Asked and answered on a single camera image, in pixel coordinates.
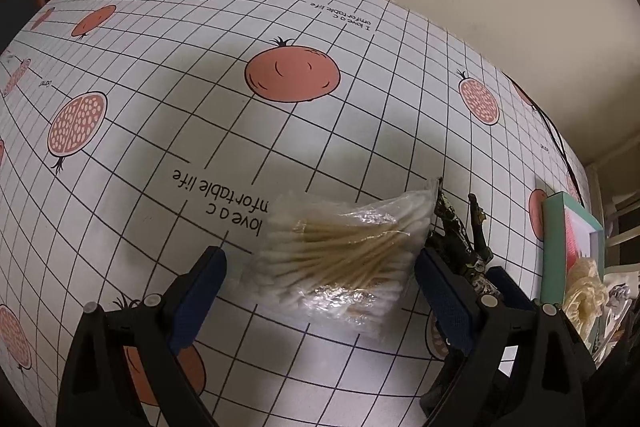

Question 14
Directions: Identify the black gold transformer toy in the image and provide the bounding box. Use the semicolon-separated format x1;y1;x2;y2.
435;179;501;299

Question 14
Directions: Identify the cotton swab bag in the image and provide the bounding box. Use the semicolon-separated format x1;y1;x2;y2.
240;183;438;337

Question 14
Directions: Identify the cream lace cloth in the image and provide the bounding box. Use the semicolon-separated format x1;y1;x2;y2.
562;258;608;343

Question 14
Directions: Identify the pink hair roller clip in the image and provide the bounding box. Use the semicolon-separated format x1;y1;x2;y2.
564;207;592;269

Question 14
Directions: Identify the white teal-rimmed tray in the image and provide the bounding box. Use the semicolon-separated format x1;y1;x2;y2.
539;190;606;358

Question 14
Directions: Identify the white shelf unit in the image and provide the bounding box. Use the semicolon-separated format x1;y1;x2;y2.
586;138;639;273

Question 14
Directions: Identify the pomegranate grid tablecloth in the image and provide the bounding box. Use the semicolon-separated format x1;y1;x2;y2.
1;0;589;426

